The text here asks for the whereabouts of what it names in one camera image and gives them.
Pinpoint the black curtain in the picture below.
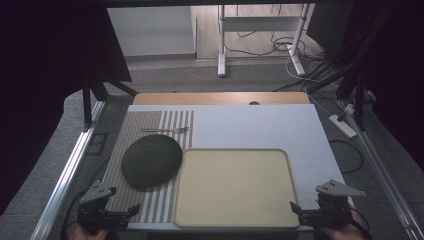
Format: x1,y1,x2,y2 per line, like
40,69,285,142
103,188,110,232
0,0,133,216
306,0,424,168

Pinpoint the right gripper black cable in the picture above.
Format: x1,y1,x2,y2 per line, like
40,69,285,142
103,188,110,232
349,205,372,240

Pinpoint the white board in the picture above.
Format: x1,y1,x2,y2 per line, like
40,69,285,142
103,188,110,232
99,103,355,233

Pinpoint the white power strip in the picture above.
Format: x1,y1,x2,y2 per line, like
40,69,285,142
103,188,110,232
328,113,358,140

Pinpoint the wooden table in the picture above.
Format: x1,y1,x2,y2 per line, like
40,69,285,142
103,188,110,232
132,91,311,107

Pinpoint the person's left hand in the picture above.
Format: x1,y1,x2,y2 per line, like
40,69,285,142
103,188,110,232
68,222,109,240

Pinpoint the black stand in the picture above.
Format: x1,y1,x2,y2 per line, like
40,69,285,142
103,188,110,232
81,71,139,129
304,0,398,132

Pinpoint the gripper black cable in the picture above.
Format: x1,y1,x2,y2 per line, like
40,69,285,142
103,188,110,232
60,188,92,240
349,205,372,240

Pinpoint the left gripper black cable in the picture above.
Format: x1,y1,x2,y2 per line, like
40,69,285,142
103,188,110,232
60,188,92,240

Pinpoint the black looped cable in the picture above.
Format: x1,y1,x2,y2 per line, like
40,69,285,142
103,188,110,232
329,138,365,175

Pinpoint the beige plastic tray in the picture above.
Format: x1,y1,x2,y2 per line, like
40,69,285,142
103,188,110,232
172,147,301,229

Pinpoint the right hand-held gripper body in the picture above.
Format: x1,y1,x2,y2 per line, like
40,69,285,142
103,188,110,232
298,179,366,230

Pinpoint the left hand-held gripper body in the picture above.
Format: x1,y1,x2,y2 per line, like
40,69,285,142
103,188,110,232
77,179,132,235

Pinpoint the white cabinet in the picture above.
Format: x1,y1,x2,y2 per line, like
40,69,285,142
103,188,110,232
106,5,197,58

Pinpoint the grey striped placemat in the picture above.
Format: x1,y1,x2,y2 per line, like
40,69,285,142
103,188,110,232
99,110,196,225

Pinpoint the white cable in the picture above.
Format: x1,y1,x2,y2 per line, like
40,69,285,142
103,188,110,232
285,54,335,116

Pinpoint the aluminium rail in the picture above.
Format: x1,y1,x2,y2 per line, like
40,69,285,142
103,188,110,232
30,99,108,240
336,99,424,240

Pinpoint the dark round plate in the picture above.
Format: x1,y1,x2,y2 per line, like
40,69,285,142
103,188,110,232
120,133,184,189

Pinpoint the white metal stand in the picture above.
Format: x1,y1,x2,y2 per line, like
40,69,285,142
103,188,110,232
217,3,311,78

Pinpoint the person's right hand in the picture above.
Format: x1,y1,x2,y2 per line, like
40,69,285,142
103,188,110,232
320,214,368,240

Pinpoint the tangle of floor cables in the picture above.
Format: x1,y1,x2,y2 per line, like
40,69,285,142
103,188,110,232
229,30,326,65

